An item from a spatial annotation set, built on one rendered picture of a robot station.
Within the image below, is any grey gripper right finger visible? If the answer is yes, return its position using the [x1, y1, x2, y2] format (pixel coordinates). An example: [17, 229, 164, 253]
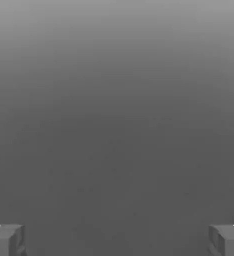
[207, 224, 234, 256]

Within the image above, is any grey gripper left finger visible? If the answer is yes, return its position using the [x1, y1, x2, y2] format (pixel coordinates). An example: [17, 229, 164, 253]
[0, 224, 27, 256]

